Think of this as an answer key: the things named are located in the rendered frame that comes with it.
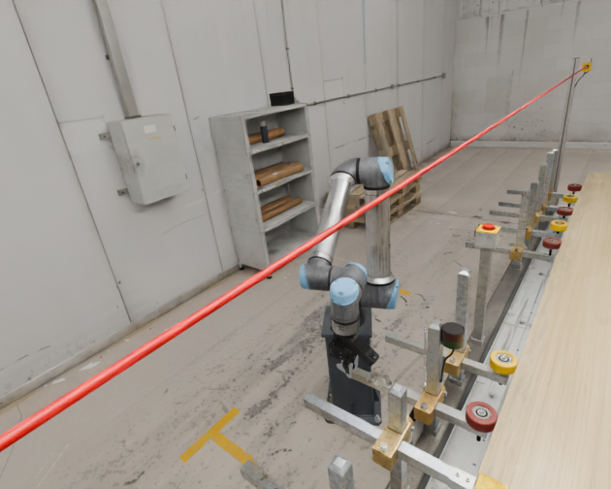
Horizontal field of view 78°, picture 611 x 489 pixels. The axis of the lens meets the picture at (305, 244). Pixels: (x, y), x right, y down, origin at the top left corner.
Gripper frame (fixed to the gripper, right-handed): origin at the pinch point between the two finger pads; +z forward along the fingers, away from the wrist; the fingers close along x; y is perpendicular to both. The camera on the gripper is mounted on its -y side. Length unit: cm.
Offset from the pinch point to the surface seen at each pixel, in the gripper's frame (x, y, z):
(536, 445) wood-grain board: 2, -55, -9
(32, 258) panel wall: 27, 233, 2
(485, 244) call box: -52, -26, -35
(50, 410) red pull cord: 81, -32, -83
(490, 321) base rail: -72, -28, 12
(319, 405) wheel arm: 25.6, -5.4, -13.6
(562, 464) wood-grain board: 4, -61, -10
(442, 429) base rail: -6.0, -30.3, 11.6
